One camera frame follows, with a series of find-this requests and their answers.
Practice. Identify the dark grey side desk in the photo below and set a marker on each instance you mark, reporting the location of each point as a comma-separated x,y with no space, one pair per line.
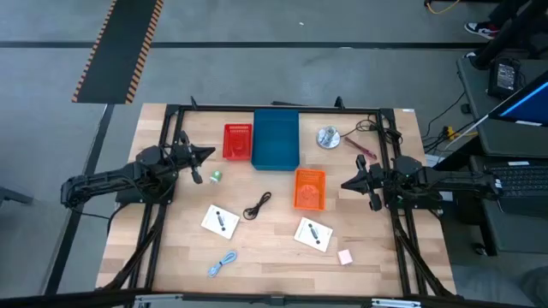
479,98

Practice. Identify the small green cube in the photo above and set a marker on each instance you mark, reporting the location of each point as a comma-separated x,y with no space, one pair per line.
216,175

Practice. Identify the round silver metal object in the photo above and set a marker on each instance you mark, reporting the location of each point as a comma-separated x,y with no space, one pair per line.
328,138

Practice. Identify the person's red-white-black shoe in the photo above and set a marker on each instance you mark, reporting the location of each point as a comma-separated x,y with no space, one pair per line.
481,29

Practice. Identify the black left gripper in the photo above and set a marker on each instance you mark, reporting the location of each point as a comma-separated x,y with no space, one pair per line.
182,156

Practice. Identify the black hazard-striped floor mat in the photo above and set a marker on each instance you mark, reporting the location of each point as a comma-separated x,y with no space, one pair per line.
115,51

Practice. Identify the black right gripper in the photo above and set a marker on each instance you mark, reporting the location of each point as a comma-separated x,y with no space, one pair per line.
379,179

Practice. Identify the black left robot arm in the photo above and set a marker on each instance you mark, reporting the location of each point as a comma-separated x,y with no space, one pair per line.
107,179

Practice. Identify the computer monitor with blue screen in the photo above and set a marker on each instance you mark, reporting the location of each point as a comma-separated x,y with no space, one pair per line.
531,104

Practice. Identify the red slotted plastic basket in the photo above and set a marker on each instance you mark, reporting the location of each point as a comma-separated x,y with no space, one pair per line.
237,141

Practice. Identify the orange slotted plastic basket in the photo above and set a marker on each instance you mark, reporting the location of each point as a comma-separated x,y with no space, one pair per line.
309,190

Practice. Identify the white product box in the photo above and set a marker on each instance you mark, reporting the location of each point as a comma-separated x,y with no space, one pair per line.
214,226
306,239

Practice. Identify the black laptop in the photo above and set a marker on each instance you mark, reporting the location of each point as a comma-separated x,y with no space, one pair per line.
522,179

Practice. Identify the small pink cube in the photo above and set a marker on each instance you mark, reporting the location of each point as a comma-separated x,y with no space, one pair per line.
345,257

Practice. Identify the person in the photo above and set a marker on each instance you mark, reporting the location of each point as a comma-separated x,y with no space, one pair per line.
507,25

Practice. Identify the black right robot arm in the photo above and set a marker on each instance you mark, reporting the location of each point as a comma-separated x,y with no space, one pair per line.
449,179

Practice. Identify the black power adapter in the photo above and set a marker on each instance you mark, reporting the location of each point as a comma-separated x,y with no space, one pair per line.
505,77

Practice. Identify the blue plastic bin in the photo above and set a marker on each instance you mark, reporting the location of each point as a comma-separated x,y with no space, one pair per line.
275,141

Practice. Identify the black aluminium rig frame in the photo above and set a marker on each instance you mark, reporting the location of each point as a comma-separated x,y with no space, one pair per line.
214,108

